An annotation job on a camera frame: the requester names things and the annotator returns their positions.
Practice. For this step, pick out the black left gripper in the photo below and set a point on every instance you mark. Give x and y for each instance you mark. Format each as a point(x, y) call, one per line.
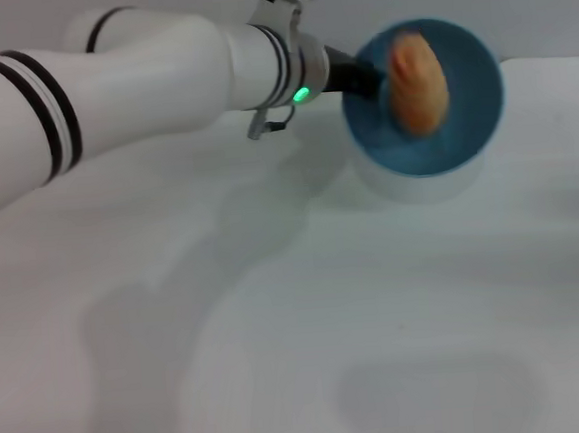
point(341, 72)

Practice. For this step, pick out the orange ridged bread loaf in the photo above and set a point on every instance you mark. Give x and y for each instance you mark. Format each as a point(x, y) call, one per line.
point(419, 86)

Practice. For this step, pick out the blue bowl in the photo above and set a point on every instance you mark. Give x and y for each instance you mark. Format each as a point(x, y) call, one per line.
point(468, 127)

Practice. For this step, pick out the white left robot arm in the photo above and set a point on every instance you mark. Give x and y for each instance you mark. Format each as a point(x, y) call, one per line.
point(110, 105)

